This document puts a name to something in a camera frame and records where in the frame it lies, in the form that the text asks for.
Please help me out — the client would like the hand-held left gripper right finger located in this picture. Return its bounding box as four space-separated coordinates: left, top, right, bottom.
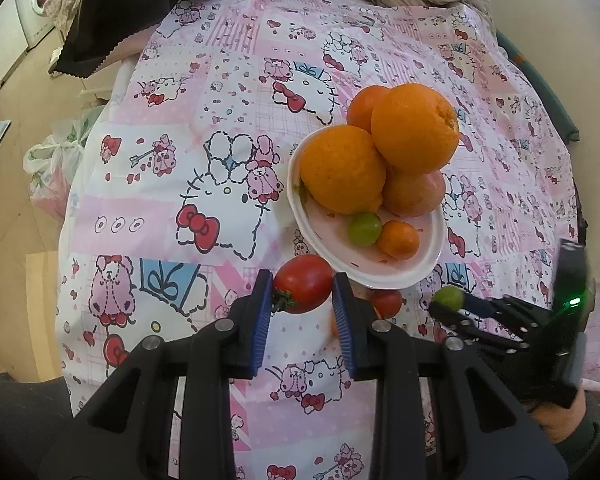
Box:
331 272 570 480

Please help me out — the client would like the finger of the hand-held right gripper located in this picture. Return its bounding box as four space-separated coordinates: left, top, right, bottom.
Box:
428 302 531 358
460 294 537 333

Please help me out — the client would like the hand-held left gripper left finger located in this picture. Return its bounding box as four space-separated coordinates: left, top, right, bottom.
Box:
37 269 275 480

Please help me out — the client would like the green grape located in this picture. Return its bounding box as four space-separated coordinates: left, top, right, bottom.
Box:
348 212 382 247
432 286 465 311

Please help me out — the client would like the oval cherry tomato with stem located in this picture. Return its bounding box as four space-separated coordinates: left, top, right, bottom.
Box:
271 255 335 315

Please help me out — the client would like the pink and white plate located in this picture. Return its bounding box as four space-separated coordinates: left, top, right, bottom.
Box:
286 125 446 290

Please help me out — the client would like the small tangerine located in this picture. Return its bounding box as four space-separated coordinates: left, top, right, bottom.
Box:
377 220 421 260
328 306 382 340

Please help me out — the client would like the smooth round orange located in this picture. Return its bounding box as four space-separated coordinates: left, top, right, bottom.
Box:
371 82 461 175

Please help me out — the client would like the dark orange tangerine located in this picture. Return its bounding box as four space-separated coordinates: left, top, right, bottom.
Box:
346 85 392 133

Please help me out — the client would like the round cherry tomato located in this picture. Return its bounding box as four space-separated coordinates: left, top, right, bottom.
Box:
370 288 405 320

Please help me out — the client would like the red yellow apple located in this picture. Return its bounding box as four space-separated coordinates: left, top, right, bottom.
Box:
382 167 447 218

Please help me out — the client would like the large bumpy orange with leaf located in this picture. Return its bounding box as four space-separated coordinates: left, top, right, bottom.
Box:
294 126 387 215

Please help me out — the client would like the pink cartoon printed bedsheet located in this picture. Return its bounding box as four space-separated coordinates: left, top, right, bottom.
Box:
55 0 588 480

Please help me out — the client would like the flat cardboard piece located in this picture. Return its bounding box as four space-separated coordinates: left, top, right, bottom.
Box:
25 251 63 366

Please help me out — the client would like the white plastic bag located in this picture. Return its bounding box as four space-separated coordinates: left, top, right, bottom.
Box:
22 107 103 221

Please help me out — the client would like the black and pink cloth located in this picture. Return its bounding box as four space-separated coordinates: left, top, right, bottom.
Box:
47 0 231 78

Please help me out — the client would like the white cabinet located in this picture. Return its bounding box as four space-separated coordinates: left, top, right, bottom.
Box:
0 7 31 86

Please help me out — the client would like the white washing machine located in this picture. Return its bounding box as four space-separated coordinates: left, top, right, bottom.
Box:
12 0 68 48

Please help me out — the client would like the green bed rail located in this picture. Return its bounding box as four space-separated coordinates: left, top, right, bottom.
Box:
495 30 581 143

